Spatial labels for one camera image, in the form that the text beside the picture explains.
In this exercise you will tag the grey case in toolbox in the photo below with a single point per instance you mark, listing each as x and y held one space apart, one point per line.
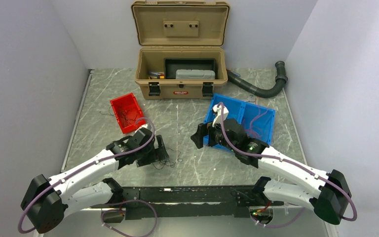
195 74

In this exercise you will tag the yellow orange tool in toolbox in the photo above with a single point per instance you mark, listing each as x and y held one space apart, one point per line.
156 75

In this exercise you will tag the red plastic bin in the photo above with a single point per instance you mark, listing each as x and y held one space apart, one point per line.
127 112

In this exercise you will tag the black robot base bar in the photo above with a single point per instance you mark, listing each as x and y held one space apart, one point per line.
190 201

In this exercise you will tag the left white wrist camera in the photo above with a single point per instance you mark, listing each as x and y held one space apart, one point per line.
147 126

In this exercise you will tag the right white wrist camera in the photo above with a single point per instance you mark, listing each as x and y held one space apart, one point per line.
221 113

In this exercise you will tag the blue two-compartment plastic bin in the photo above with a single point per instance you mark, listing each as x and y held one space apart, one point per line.
257 120

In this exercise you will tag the tan plastic toolbox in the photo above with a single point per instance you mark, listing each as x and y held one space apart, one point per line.
179 29

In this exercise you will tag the black tray in toolbox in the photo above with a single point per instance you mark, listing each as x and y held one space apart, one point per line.
171 65

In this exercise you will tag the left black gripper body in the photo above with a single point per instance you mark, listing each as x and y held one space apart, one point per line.
150 154

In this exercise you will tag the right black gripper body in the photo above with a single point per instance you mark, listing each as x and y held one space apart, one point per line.
215 136

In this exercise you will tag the silver wrench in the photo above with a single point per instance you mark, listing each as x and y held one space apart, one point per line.
251 99

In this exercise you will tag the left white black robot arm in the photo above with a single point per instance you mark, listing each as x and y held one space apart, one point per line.
48 201

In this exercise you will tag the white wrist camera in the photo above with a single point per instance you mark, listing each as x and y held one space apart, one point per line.
147 126
221 113

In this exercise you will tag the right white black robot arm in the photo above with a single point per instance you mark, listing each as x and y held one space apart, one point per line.
327 194

